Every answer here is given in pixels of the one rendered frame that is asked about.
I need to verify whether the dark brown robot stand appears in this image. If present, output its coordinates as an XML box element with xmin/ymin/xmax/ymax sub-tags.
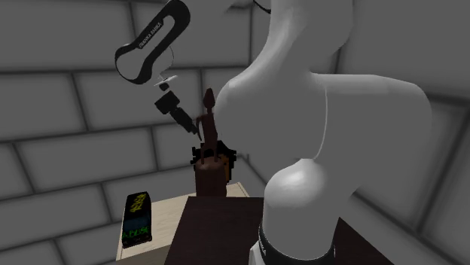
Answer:
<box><xmin>163</xmin><ymin>196</ymin><xmax>395</xmax><ymax>265</ymax></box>

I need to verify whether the light wooden table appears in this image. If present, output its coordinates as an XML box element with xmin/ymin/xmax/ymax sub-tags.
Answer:
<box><xmin>115</xmin><ymin>181</ymin><xmax>251</xmax><ymax>265</ymax></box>

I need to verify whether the black box with graffiti print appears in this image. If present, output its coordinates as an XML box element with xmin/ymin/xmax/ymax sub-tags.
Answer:
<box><xmin>121</xmin><ymin>190</ymin><xmax>154</xmax><ymax>250</ymax></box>

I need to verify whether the black and orange blocky object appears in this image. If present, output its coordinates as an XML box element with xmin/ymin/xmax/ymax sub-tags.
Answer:
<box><xmin>189</xmin><ymin>140</ymin><xmax>238</xmax><ymax>184</ymax></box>

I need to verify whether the brown slender figure statue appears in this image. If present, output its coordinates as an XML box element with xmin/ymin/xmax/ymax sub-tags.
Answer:
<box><xmin>194</xmin><ymin>87</ymin><xmax>228</xmax><ymax>197</ymax></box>

